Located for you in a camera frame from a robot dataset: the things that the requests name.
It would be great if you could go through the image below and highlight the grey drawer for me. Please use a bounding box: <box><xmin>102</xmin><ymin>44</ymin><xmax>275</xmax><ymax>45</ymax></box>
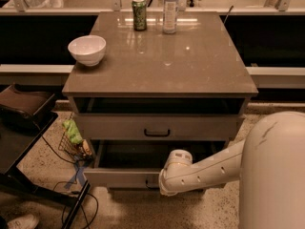
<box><xmin>75</xmin><ymin>114</ymin><xmax>244</xmax><ymax>141</ymax></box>
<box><xmin>84</xmin><ymin>140</ymin><xmax>225</xmax><ymax>190</ymax></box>

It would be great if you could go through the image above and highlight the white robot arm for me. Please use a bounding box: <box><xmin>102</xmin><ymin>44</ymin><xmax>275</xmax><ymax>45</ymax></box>
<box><xmin>159</xmin><ymin>112</ymin><xmax>305</xmax><ymax>229</ymax></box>

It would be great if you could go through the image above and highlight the grey drawer cabinet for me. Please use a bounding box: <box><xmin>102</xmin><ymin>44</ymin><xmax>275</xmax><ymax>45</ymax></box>
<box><xmin>61</xmin><ymin>10</ymin><xmax>259</xmax><ymax>194</ymax></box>

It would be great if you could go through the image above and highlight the green plush toy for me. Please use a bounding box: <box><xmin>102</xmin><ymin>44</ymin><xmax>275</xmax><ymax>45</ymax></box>
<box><xmin>62</xmin><ymin>119</ymin><xmax>83</xmax><ymax>145</ymax></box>

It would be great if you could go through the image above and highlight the white ceramic bowl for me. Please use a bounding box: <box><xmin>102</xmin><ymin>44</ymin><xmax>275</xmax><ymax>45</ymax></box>
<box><xmin>68</xmin><ymin>35</ymin><xmax>107</xmax><ymax>67</ymax></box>

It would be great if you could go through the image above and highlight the blue tape cross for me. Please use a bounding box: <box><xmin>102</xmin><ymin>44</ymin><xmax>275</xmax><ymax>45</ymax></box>
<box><xmin>64</xmin><ymin>161</ymin><xmax>91</xmax><ymax>189</ymax></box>

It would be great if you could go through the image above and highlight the green soda can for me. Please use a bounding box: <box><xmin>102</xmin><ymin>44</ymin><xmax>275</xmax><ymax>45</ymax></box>
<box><xmin>132</xmin><ymin>0</ymin><xmax>147</xmax><ymax>31</ymax></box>

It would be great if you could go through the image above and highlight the clear plastic water bottle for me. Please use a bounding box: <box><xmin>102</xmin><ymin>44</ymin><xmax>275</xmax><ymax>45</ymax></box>
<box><xmin>162</xmin><ymin>0</ymin><xmax>179</xmax><ymax>34</ymax></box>

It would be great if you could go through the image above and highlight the black cart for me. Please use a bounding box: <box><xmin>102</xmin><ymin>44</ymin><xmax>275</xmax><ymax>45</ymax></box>
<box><xmin>0</xmin><ymin>85</ymin><xmax>90</xmax><ymax>229</ymax></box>

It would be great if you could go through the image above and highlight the white shoe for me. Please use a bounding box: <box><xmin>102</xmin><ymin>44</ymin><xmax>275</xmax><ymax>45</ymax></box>
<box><xmin>8</xmin><ymin>214</ymin><xmax>39</xmax><ymax>229</ymax></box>

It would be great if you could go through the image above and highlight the wire basket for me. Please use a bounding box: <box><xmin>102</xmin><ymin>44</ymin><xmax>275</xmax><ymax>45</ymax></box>
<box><xmin>59</xmin><ymin>114</ymin><xmax>92</xmax><ymax>160</ymax></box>

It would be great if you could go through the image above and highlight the black cable on floor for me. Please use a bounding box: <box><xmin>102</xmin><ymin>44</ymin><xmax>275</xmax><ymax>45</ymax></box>
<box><xmin>41</xmin><ymin>134</ymin><xmax>100</xmax><ymax>229</ymax></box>

